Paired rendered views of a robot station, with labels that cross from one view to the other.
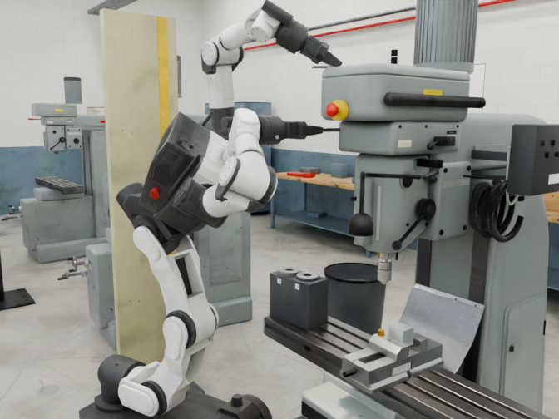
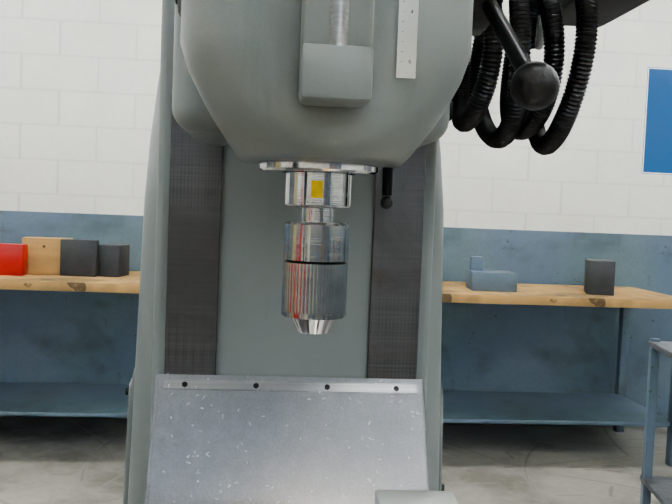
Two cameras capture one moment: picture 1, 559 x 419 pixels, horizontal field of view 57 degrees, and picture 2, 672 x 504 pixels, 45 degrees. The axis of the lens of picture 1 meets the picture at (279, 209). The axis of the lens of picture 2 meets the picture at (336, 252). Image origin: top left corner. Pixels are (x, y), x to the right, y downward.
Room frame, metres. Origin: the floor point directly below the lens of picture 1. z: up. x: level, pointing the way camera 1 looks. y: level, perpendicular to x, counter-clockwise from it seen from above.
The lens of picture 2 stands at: (1.34, 0.13, 1.28)
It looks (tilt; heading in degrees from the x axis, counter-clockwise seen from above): 3 degrees down; 302
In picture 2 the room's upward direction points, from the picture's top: 2 degrees clockwise
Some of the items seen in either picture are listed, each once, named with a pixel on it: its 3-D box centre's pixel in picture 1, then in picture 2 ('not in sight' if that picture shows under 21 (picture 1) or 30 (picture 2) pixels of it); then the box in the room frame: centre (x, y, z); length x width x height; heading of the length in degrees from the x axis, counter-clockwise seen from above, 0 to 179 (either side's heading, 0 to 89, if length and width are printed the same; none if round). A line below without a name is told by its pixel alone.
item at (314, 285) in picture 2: (384, 271); (315, 275); (1.66, -0.36, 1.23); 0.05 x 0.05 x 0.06
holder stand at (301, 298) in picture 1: (298, 295); not in sight; (2.00, -0.08, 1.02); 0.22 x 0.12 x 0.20; 46
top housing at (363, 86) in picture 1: (395, 95); not in sight; (1.67, -0.37, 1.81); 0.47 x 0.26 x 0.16; 127
